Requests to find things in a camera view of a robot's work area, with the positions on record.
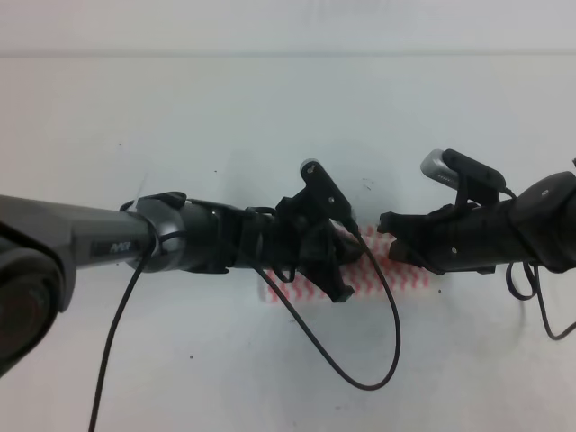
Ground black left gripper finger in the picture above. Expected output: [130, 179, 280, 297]
[301, 261, 355, 302]
[335, 238, 364, 264]

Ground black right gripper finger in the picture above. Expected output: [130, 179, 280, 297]
[388, 240, 429, 270]
[377, 211, 430, 234]

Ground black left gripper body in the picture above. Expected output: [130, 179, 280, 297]
[242, 195, 339, 279]

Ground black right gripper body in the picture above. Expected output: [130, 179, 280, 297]
[425, 203, 500, 275]

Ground pink white wavy-striped towel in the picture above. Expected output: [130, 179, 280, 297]
[256, 223, 436, 305]

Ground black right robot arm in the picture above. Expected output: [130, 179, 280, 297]
[377, 172, 575, 275]

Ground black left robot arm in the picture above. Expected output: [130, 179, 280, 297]
[1, 193, 363, 372]

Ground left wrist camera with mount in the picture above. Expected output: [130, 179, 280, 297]
[300, 159, 354, 227]

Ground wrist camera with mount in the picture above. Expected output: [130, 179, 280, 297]
[420, 149, 508, 206]
[300, 159, 354, 227]

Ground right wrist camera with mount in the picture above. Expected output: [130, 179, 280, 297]
[420, 149, 508, 206]

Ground black left camera cable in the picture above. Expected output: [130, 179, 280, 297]
[87, 215, 401, 432]

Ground black camera cable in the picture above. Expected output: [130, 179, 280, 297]
[87, 215, 401, 432]
[499, 186, 576, 341]

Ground black right camera cable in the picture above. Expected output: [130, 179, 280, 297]
[499, 186, 576, 341]

